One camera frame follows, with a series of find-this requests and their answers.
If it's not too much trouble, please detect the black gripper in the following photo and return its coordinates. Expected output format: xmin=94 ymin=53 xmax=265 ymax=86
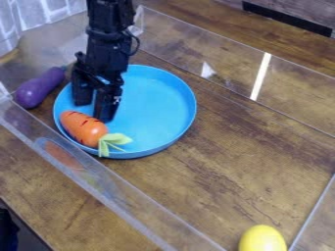
xmin=71 ymin=27 xmax=134 ymax=123

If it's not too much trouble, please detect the orange toy carrot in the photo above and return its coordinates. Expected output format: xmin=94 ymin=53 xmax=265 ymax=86
xmin=61 ymin=111 xmax=133 ymax=157

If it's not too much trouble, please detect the blue plastic plate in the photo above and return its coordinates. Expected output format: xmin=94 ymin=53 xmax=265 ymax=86
xmin=53 ymin=64 xmax=198 ymax=160

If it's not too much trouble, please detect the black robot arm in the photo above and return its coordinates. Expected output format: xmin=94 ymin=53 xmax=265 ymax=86
xmin=71 ymin=0 xmax=141 ymax=123

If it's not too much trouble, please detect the purple toy eggplant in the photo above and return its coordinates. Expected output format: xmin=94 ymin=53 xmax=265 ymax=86
xmin=15 ymin=67 xmax=66 ymax=109

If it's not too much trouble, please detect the white curtain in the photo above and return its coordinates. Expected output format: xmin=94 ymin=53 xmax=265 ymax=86
xmin=0 ymin=0 xmax=87 ymax=57

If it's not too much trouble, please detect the yellow toy lemon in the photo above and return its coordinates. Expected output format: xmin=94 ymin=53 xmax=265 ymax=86
xmin=238 ymin=225 xmax=289 ymax=251

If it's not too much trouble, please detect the clear acrylic enclosure wall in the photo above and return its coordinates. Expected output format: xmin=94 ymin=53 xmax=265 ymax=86
xmin=0 ymin=0 xmax=335 ymax=251

